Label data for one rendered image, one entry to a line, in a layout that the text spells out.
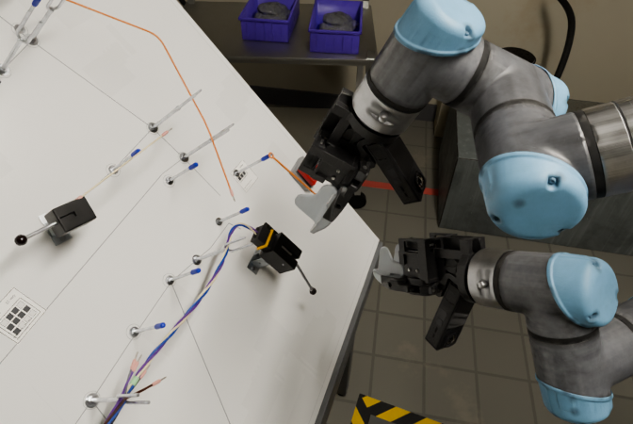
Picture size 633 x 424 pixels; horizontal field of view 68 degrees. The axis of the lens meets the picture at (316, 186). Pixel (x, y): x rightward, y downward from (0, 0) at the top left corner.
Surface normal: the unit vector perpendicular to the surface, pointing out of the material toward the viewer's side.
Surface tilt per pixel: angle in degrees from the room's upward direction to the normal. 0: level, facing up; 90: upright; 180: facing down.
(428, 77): 96
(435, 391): 0
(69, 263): 48
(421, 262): 71
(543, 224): 90
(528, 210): 90
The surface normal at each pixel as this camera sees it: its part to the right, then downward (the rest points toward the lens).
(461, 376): 0.01, -0.73
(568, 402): -0.56, 0.27
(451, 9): 0.38, -0.55
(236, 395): 0.71, -0.30
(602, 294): 0.57, -0.05
